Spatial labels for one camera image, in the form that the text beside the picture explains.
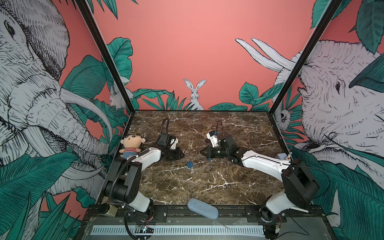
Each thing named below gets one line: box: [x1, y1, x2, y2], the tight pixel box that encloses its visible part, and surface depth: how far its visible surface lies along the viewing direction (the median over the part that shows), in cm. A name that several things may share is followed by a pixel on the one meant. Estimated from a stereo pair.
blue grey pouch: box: [187, 197, 219, 220], surface depth 76 cm
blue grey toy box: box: [275, 153, 288, 161], surface depth 92 cm
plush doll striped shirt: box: [123, 147, 138, 154], surface depth 93 cm
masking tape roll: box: [100, 204, 119, 218], surface depth 71 cm
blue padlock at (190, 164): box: [186, 161, 194, 169], surface depth 92 cm
